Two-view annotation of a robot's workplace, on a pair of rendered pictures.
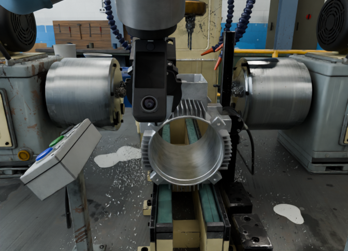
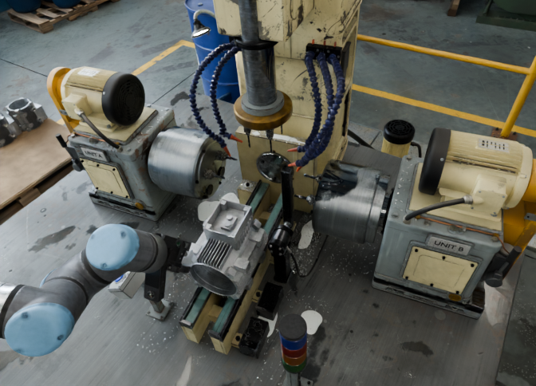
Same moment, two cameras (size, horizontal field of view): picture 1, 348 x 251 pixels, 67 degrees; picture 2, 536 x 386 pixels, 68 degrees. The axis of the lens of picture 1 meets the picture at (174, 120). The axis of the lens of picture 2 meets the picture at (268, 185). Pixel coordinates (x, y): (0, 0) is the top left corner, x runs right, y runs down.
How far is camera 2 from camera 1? 91 cm
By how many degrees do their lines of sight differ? 35
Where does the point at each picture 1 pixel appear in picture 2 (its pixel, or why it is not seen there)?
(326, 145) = (387, 272)
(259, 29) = not seen: outside the picture
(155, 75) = (155, 281)
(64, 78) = (160, 162)
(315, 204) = (340, 321)
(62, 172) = (124, 294)
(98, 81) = (185, 171)
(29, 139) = (141, 196)
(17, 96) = (128, 170)
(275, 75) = (340, 205)
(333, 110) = (393, 250)
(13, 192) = not seen: hidden behind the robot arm
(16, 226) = not seen: hidden behind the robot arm
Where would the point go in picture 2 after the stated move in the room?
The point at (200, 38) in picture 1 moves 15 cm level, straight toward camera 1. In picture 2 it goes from (311, 106) to (292, 130)
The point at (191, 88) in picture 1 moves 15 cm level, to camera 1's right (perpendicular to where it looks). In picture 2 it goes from (223, 237) to (272, 253)
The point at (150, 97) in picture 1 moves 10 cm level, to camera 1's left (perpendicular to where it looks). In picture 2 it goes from (151, 292) to (119, 278)
